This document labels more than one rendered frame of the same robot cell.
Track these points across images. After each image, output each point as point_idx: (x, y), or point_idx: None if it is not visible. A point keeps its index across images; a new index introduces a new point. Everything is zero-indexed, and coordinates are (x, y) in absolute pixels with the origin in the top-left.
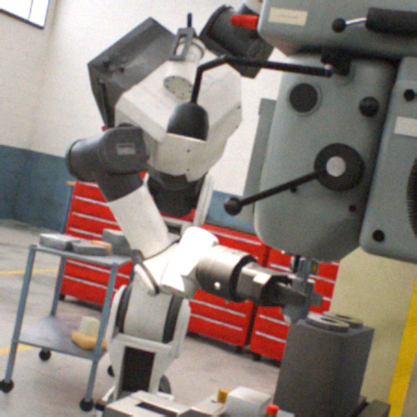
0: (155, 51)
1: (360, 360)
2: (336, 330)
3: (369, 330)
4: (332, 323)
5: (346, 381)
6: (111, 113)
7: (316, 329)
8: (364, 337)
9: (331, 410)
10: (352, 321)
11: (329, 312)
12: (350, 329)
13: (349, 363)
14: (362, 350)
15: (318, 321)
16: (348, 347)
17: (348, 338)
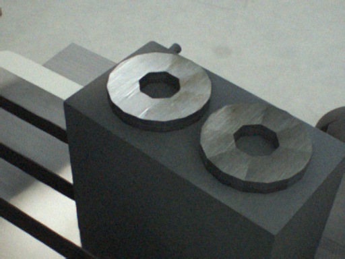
0: None
1: (200, 244)
2: (107, 96)
3: (230, 210)
4: (127, 83)
5: (135, 224)
6: None
7: (109, 69)
8: (192, 195)
9: (93, 226)
10: (207, 144)
11: (290, 120)
12: (180, 146)
13: (127, 191)
14: (198, 225)
15: (126, 61)
16: (98, 144)
17: (83, 119)
